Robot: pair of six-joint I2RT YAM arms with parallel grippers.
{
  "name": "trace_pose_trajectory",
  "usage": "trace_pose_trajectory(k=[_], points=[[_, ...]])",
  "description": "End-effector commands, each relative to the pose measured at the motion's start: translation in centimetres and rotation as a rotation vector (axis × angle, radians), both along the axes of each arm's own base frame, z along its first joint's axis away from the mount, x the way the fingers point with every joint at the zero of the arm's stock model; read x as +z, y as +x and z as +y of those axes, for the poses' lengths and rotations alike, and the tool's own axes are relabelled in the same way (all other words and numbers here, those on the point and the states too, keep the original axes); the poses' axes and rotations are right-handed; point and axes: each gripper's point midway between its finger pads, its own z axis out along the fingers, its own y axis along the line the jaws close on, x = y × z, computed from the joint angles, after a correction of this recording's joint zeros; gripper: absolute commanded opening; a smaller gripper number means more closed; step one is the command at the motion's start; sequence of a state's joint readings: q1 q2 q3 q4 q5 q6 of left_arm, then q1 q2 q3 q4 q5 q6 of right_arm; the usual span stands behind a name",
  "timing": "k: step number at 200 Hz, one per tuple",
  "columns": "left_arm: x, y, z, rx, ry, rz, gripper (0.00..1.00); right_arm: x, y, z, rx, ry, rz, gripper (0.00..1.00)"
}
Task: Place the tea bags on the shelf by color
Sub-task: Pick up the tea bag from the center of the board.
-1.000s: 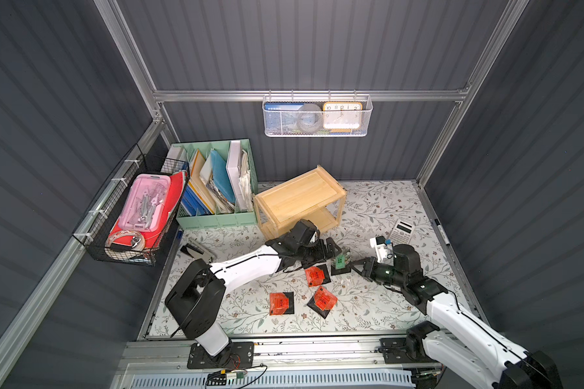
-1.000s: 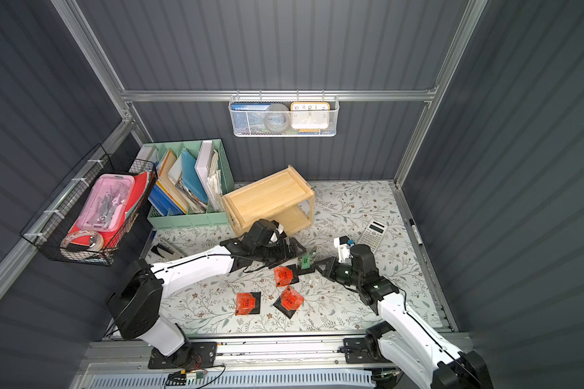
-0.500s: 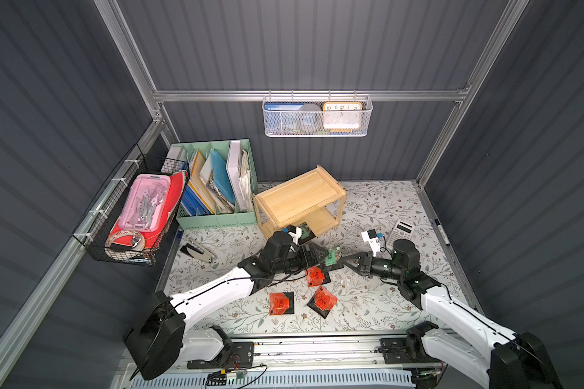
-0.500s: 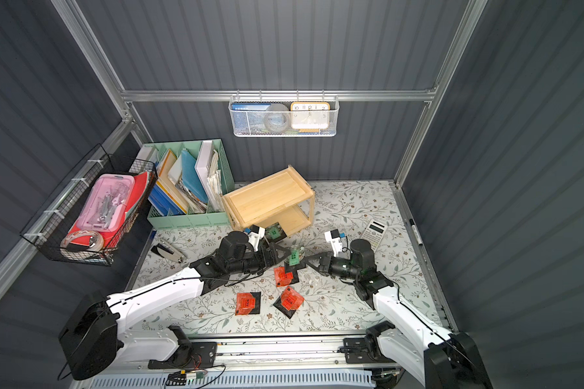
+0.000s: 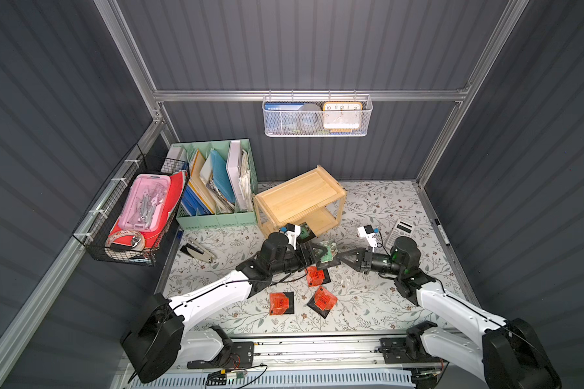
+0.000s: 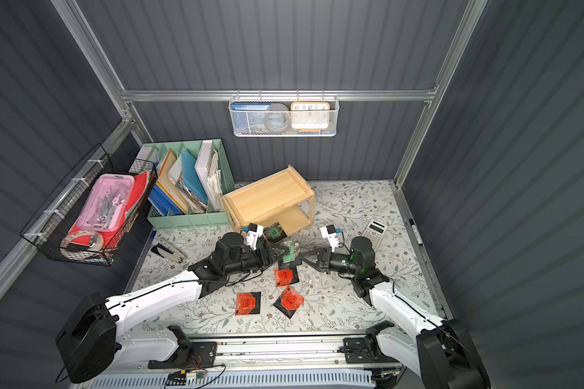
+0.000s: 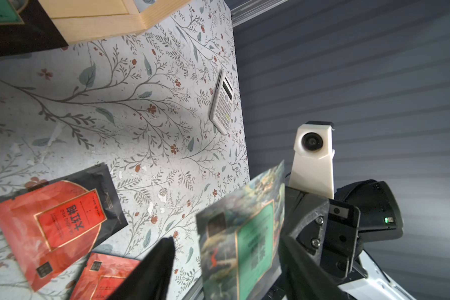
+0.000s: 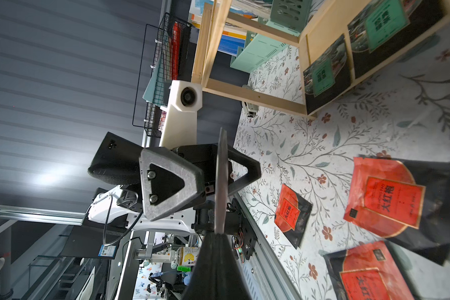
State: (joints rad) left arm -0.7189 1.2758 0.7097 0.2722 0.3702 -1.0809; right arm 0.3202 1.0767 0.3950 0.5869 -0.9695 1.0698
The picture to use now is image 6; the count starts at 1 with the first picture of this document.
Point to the green file organizer box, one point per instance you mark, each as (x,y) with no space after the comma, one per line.
(192,177)

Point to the pink plastic case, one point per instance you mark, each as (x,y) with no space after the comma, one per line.
(107,203)

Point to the white wire wall basket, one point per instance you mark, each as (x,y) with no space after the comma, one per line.
(291,133)

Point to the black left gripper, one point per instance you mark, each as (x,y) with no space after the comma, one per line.
(266,255)

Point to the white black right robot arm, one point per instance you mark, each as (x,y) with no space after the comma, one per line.
(440,351)

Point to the black wire side basket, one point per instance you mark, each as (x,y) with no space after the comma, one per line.
(53,221)

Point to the black marker pen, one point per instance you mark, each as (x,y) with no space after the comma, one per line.
(416,232)

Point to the clear tape roll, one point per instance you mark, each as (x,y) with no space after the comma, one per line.
(82,244)

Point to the red tea bag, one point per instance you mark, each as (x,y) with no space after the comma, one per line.
(285,277)
(248,303)
(289,302)

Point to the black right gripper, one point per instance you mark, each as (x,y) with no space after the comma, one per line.
(321,259)

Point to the black stapler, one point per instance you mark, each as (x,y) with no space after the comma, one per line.
(168,253)

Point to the green tea bag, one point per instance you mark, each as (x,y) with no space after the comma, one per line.
(274,233)
(288,253)

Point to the grey tape roll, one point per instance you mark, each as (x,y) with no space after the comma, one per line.
(277,118)

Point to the yellow white clock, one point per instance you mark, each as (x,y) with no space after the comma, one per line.
(309,116)

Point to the blue box in wall basket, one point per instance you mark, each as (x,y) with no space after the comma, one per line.
(248,118)

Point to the white calculator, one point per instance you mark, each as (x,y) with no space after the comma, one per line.
(375,231)

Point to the wooden two-tier shelf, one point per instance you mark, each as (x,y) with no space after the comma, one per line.
(284,198)

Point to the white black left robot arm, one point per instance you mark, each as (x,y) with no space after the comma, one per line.
(95,337)

